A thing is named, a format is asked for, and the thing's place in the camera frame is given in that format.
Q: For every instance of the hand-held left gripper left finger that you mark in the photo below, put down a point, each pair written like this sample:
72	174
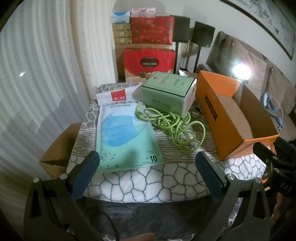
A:
85	175

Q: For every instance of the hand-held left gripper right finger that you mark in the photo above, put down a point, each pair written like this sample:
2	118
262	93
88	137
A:
208	175

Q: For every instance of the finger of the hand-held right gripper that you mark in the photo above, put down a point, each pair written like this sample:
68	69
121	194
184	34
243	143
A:
263	153
286	144

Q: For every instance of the blue face mask packet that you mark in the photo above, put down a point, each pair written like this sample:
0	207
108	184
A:
124	129

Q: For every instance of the orange cardboard box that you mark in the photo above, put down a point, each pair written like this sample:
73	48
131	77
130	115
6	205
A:
208	111

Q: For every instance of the green cardboard box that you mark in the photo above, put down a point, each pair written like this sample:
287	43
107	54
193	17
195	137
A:
166	92

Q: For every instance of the person's left hand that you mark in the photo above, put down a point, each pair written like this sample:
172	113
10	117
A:
143	237

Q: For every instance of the brown cardboard box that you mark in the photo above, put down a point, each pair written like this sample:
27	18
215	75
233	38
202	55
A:
57	153

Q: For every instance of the blue grey massager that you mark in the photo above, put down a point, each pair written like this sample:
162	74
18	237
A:
269	102

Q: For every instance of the brown sofa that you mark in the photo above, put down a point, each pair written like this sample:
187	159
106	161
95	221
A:
282	97

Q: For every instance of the grey white patterned blanket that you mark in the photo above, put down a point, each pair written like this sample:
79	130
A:
143	183

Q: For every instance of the portable rectangular lamp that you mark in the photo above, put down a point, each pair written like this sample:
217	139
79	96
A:
241	70

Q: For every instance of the beige cushion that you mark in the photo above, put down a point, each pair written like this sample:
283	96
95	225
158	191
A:
254	60

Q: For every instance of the silver foil bag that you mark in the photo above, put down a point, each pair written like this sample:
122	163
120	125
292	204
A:
187	74

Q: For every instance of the white curtain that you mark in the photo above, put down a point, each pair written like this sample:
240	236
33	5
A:
46	69

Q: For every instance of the black music stand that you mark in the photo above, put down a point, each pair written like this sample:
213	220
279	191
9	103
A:
203	34
180	27

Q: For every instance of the tan flat box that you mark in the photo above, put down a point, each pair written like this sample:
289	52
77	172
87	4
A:
121	26
121	40
121	33

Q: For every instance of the red floral gift bag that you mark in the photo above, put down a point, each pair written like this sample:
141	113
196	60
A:
150	30

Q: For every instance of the blue tissue pack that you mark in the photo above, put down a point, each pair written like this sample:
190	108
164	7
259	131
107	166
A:
120	17

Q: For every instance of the pink tissue pack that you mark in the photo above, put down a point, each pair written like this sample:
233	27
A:
143	12

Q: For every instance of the framed wall painting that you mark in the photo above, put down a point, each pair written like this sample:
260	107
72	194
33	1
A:
266	14

